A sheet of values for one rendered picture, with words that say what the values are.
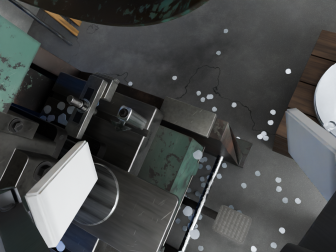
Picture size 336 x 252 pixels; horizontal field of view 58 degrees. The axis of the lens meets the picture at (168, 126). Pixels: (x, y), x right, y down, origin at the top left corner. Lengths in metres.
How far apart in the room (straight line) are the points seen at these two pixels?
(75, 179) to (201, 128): 0.56
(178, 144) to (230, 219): 0.53
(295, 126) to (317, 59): 0.92
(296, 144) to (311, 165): 0.02
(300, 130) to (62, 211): 0.13
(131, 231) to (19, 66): 0.36
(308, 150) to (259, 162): 1.18
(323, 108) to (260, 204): 0.51
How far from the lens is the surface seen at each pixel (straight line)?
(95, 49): 1.76
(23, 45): 0.40
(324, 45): 1.12
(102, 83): 0.72
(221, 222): 1.19
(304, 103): 1.04
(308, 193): 1.35
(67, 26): 1.82
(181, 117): 0.75
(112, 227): 0.63
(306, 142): 0.17
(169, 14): 0.41
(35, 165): 0.51
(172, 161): 0.73
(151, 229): 0.60
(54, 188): 0.16
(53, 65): 0.93
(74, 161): 0.19
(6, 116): 0.43
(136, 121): 0.66
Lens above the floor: 1.34
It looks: 69 degrees down
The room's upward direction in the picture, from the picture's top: 52 degrees counter-clockwise
